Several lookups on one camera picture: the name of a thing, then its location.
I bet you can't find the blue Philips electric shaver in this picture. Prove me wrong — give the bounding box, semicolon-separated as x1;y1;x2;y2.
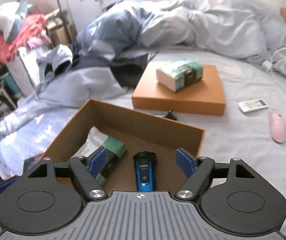
133;151;157;192

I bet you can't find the green tissue pack in box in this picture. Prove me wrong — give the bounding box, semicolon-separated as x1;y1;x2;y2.
73;126;127;186

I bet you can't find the black three-head shaver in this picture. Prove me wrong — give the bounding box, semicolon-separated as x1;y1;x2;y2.
155;110;177;121

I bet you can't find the open orange cardboard box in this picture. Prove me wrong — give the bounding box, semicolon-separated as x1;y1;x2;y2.
44;99;205;193

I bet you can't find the orange box lid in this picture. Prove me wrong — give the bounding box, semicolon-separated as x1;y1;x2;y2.
131;61;226;116

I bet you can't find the light blue jacket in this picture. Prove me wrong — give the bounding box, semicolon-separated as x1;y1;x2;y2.
0;42;154;135

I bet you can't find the white remote control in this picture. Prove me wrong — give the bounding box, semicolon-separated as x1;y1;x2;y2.
238;99;269;113

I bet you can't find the green tissue pack on lid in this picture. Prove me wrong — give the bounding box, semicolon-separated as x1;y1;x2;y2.
156;60;204;93

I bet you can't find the pink computer mouse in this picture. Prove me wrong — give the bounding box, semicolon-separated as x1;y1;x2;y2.
269;113;286;144

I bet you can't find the red and pink clothes pile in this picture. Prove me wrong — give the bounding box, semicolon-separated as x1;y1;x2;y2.
0;13;52;66

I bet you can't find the grey-blue duvet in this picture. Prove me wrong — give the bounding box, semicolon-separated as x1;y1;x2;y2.
77;0;286;77

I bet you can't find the white charger with cable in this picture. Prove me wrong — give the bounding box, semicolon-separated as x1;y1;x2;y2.
261;47;286;72

